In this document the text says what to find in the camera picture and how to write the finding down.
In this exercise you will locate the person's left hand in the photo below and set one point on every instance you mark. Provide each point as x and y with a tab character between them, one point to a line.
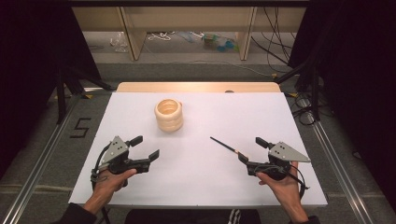
109	183

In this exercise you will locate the black curtain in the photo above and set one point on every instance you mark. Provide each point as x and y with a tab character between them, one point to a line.
31	62
361	77

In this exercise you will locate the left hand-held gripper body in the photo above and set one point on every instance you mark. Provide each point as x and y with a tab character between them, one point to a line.
116	151

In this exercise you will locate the colourful plastic toys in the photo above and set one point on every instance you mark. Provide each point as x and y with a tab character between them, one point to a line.
222	43

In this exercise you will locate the person's right hand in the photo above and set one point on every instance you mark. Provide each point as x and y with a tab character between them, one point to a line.
281	186

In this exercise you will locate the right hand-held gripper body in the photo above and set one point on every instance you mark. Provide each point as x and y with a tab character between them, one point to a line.
285	152

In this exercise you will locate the black pen with orange band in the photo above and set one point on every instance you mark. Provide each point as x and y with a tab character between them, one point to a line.
225	146

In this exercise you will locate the black metal stand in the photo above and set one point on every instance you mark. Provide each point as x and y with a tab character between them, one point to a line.
61	99
315	93

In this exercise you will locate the clear plastic bag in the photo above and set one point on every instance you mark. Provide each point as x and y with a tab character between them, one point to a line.
119	43

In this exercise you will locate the white table mat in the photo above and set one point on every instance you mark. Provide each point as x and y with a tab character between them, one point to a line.
202	180

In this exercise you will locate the wooden table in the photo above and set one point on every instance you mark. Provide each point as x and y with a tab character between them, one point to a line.
155	87

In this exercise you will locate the cream ribbed pen holder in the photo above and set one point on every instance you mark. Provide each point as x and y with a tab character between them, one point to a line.
169	119

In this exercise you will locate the wooden shelf unit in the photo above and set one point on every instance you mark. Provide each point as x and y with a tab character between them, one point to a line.
134	37

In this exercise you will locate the metal floor rail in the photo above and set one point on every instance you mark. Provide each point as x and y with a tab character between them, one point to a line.
339	174
37	174

